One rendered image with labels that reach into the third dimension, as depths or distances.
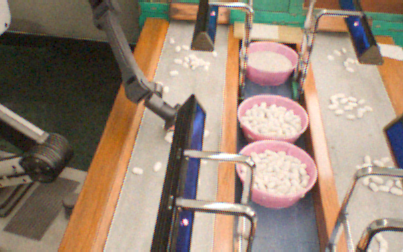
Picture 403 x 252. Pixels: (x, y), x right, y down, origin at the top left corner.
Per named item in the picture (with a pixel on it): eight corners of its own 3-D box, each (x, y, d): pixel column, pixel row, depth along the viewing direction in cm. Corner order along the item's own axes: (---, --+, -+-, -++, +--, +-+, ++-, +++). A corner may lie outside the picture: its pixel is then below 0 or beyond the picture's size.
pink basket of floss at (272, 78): (265, 96, 201) (268, 78, 195) (225, 69, 217) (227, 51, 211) (307, 78, 215) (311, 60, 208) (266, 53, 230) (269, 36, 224)
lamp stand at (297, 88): (293, 111, 194) (315, 11, 166) (290, 84, 210) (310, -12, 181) (339, 115, 194) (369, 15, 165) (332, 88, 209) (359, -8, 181)
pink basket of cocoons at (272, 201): (232, 211, 150) (235, 191, 144) (234, 156, 171) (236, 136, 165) (315, 220, 149) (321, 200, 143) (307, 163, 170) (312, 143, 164)
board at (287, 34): (233, 38, 222) (233, 36, 221) (234, 24, 233) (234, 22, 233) (302, 44, 221) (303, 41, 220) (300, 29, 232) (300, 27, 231)
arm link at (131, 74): (88, 14, 177) (107, -5, 173) (99, 19, 182) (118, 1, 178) (124, 102, 158) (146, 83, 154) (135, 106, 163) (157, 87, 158)
